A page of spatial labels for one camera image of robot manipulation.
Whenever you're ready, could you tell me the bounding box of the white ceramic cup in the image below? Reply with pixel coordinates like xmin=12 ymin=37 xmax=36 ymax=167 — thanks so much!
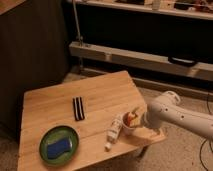
xmin=122 ymin=112 xmax=142 ymax=135

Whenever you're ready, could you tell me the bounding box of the long grey case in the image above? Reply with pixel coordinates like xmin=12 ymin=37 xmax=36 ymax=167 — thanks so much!
xmin=69 ymin=41 xmax=213 ymax=81

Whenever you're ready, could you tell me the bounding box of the blue sponge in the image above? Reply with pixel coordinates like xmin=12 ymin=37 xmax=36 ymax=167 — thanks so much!
xmin=47 ymin=138 xmax=72 ymax=159

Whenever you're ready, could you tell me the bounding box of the metal pole stand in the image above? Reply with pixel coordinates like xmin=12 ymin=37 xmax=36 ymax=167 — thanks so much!
xmin=72 ymin=0 xmax=84 ymax=73

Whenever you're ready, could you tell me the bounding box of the black case handle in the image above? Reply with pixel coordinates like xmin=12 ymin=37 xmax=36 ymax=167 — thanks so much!
xmin=168 ymin=57 xmax=198 ymax=67

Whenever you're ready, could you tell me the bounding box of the orange carrot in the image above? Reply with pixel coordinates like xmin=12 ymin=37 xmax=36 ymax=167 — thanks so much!
xmin=126 ymin=107 xmax=140 ymax=127

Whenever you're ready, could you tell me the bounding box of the white tube bottle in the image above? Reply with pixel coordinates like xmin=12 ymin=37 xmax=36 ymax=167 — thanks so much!
xmin=105 ymin=115 xmax=122 ymax=151

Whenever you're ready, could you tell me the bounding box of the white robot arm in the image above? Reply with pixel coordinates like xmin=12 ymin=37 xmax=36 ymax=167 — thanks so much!
xmin=141 ymin=91 xmax=213 ymax=141

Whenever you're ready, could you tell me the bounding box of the black striped rectangular object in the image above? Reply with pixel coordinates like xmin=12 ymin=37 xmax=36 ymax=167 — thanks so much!
xmin=73 ymin=97 xmax=85 ymax=121

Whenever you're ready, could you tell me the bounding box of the cluttered top shelf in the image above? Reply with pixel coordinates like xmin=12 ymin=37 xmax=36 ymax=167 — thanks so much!
xmin=67 ymin=0 xmax=213 ymax=21

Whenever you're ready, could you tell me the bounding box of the green plate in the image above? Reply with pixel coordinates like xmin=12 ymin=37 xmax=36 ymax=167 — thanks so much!
xmin=39 ymin=125 xmax=79 ymax=166

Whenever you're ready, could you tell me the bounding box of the wooden table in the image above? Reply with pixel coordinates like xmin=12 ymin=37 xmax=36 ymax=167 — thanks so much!
xmin=18 ymin=71 xmax=165 ymax=171

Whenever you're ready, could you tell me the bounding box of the black cable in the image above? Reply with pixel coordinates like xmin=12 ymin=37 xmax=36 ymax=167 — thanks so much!
xmin=199 ymin=93 xmax=213 ymax=171

